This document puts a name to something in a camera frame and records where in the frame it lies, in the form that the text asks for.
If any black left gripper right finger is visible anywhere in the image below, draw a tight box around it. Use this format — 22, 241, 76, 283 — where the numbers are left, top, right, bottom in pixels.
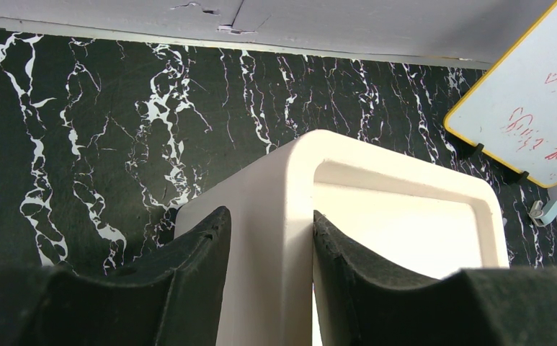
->
313, 212, 557, 345

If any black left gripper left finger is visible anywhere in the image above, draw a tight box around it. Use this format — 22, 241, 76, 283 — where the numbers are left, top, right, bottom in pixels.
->
0, 206, 231, 345

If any white three-drawer organizer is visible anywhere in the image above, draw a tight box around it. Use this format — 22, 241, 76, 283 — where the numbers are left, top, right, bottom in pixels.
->
174, 130, 509, 345

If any light blue eraser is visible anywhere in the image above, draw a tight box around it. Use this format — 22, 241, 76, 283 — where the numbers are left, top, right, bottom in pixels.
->
528, 200, 557, 227

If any whiteboard with yellow frame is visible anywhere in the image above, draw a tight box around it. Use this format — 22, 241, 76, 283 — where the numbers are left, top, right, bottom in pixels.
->
444, 1, 557, 188

